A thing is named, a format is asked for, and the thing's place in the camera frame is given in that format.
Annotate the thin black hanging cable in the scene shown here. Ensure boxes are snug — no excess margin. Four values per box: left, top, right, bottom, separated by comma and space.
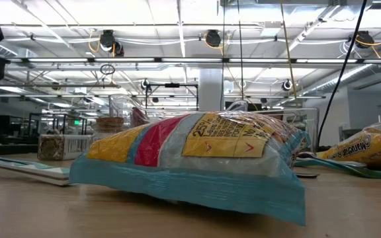
236, 0, 245, 102

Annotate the plain silver spoon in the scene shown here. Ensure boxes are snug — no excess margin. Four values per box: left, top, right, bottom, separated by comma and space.
297, 151, 368, 168

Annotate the yellow Maruchan ramen pack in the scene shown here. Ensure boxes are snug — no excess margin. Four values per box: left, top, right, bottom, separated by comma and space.
316, 120, 381, 171

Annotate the small black ceiling reel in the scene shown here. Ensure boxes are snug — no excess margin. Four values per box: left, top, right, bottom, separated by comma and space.
140, 77, 152, 93
280, 78, 294, 92

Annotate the silver corrugated ventilation duct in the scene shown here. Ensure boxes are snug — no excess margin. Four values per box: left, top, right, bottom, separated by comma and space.
0, 42, 19, 58

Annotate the silver spoon teal handle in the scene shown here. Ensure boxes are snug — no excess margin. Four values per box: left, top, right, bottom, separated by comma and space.
0, 149, 71, 186

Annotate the blue-edged Maruchan ramen pack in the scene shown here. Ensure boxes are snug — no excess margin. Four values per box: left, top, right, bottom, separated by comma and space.
68, 110, 309, 227

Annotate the white building column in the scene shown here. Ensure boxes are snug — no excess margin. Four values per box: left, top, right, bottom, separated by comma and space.
198, 67, 225, 112

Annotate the yellow power cable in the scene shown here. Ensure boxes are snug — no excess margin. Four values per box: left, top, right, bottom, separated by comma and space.
278, 0, 302, 112

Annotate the long silver ventilation duct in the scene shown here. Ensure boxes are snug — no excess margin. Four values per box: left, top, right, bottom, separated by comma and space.
301, 62, 381, 97

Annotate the long ceiling light rail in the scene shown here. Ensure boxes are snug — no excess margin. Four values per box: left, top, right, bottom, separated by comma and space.
5, 56, 381, 64

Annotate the black metal frame stand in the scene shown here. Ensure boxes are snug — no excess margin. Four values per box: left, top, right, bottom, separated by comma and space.
145, 82, 200, 112

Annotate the clear plastic bin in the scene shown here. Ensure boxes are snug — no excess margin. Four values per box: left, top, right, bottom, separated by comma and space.
108, 93, 200, 133
225, 99, 321, 149

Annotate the grey-lid barcode spice bottle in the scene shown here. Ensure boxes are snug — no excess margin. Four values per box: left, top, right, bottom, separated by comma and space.
36, 134, 94, 162

